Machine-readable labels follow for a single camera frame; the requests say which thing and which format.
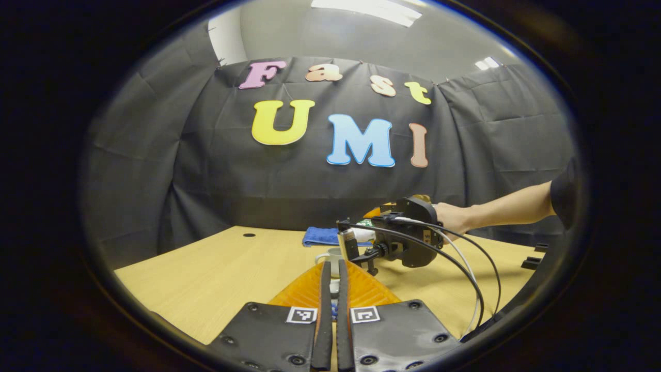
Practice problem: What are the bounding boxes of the black cable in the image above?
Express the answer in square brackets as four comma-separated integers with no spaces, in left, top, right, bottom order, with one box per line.
[428,223,502,317]
[338,221,485,342]

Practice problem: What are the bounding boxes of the black backdrop cloth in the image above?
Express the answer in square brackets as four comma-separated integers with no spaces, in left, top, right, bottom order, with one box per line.
[83,23,581,269]

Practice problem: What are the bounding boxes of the white green label water bottle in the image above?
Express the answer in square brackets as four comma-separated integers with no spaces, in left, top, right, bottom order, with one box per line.
[351,219,376,244]

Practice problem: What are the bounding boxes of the dark shirt sleeve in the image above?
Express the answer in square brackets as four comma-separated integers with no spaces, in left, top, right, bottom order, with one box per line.
[549,157,582,231]

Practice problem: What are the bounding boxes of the white cable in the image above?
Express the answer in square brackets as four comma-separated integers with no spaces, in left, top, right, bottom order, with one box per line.
[395,217,480,336]

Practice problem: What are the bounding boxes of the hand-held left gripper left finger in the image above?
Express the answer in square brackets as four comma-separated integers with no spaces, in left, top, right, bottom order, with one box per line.
[207,261,334,371]

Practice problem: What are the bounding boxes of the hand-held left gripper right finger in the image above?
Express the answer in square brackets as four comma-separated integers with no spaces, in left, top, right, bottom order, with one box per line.
[337,259,462,371]

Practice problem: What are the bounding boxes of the long ceiling light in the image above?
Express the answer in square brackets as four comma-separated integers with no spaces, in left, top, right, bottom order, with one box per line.
[310,0,423,28]

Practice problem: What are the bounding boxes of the blue folded towel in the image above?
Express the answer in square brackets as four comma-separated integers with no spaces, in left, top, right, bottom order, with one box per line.
[302,226,372,247]

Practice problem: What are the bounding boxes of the white teacup with blue print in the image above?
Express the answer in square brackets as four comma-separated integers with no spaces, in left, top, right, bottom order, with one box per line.
[314,247,344,278]

